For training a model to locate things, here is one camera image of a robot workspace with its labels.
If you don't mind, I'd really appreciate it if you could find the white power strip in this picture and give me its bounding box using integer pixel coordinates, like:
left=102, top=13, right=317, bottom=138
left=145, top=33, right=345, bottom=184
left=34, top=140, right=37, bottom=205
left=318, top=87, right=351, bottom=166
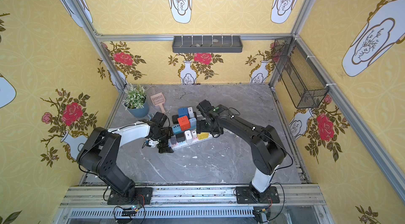
left=169, top=131, right=213, bottom=151

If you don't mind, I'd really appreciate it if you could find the black wire mesh basket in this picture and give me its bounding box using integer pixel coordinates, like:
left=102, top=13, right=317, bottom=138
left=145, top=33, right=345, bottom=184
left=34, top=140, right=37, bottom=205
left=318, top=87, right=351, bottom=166
left=272, top=37, right=329, bottom=109

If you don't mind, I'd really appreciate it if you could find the black plug adapter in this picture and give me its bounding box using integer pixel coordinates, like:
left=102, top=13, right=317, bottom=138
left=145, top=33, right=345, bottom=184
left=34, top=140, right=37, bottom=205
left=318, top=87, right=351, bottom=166
left=176, top=132, right=186, bottom=143

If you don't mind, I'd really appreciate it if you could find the blue cube socket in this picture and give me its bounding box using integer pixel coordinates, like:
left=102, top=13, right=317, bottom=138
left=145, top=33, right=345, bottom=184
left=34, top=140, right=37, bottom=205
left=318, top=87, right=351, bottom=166
left=178, top=107, right=189, bottom=117

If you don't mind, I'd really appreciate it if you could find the yellow plug adapter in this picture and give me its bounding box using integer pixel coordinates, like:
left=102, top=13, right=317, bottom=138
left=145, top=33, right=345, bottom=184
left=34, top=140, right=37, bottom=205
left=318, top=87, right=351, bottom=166
left=197, top=132, right=210, bottom=140

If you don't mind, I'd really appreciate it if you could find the grey wall shelf tray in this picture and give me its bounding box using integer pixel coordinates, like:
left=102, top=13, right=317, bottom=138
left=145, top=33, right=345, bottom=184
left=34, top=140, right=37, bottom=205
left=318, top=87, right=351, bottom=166
left=172, top=35, right=243, bottom=54

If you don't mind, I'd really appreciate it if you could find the potted green plant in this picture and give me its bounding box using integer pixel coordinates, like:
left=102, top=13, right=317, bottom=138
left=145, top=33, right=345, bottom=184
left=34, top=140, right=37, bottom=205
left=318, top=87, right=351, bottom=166
left=123, top=84, right=149, bottom=118

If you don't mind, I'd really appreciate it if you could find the red cube socket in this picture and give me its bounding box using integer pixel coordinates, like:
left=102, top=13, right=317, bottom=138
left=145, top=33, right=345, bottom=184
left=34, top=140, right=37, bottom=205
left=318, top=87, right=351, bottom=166
left=178, top=115, right=191, bottom=131

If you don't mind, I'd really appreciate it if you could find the pink plastic scoop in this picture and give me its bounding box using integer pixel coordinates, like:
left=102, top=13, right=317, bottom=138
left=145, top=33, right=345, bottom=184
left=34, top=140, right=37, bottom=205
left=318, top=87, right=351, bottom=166
left=150, top=93, right=166, bottom=114

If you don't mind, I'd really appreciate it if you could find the white charger on cube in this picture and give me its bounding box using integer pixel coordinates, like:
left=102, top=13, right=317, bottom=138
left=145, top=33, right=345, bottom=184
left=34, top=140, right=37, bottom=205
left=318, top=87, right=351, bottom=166
left=187, top=107, right=195, bottom=118

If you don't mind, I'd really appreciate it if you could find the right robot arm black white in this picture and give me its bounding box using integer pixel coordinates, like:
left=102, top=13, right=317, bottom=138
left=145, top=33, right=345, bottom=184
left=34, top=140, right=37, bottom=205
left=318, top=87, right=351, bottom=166
left=196, top=100, right=289, bottom=193

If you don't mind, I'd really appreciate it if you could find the small white plug adapter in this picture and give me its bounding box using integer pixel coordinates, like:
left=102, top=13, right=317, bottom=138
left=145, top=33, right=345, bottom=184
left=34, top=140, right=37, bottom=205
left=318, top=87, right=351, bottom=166
left=192, top=131, right=198, bottom=140

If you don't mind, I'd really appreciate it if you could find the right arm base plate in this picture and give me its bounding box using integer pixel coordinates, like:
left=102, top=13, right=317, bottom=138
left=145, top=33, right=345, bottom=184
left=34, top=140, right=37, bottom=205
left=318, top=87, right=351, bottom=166
left=235, top=186, right=280, bottom=204

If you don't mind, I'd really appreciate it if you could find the light blue socket base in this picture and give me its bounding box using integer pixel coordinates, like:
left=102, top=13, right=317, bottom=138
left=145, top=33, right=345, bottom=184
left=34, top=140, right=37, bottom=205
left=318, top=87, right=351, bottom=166
left=172, top=118, right=197, bottom=135

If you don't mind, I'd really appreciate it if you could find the grey purple plug adapter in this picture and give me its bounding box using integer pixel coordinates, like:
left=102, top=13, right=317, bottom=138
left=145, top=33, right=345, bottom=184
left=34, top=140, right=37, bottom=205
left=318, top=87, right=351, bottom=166
left=170, top=136, right=177, bottom=145

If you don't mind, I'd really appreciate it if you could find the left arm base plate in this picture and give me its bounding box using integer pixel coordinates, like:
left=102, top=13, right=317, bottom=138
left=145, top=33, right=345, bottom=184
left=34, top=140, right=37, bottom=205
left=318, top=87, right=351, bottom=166
left=107, top=187, right=153, bottom=206

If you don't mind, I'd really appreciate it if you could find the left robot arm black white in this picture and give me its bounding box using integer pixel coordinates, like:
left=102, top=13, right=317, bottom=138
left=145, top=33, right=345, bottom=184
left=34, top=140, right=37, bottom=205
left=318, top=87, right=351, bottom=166
left=77, top=112, right=174, bottom=201

